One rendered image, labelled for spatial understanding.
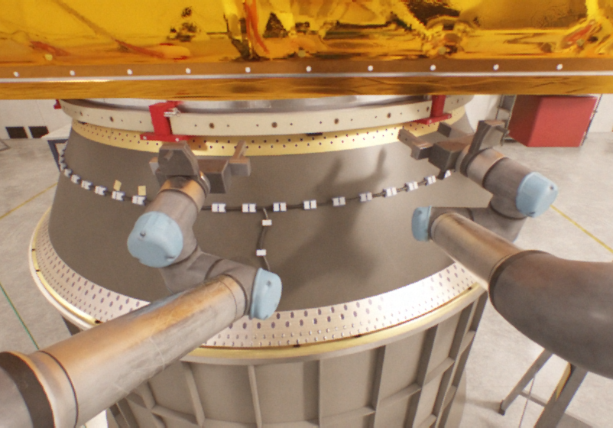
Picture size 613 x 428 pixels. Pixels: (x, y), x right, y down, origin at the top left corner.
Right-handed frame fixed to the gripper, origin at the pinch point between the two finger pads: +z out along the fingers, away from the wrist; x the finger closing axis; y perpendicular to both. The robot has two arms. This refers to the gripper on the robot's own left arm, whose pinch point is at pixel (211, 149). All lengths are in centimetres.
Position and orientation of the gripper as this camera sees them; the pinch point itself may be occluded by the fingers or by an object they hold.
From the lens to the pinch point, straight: 77.5
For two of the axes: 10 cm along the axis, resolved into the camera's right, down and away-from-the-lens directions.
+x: 10.0, 0.2, -0.7
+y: 0.3, 7.8, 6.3
